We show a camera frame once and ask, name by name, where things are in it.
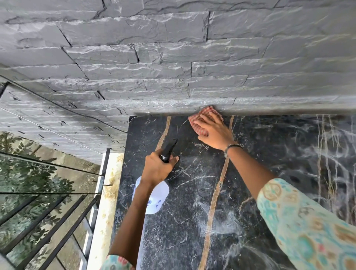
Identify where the white spray bottle black head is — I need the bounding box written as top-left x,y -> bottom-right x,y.
131,139 -> 178,215

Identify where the black marble table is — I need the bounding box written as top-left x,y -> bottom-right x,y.
110,114 -> 356,270

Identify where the black metal railing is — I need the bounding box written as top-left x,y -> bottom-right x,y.
0,82 -> 112,270

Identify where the brown checked cloth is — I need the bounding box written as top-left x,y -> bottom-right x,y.
188,105 -> 224,137

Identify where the person's left forearm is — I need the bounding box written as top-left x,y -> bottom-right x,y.
108,183 -> 154,267

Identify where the person's left hand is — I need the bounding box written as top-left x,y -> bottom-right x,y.
140,149 -> 180,190

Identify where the green leafy tree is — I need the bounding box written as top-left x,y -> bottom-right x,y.
0,132 -> 81,270

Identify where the person's right hand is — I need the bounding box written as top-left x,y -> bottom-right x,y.
192,111 -> 238,153

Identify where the white concrete ledge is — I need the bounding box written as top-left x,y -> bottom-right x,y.
79,151 -> 125,270

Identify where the person's right forearm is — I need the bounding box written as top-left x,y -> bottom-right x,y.
227,146 -> 277,200

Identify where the black bead bracelet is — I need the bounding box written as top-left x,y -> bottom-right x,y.
224,144 -> 243,158

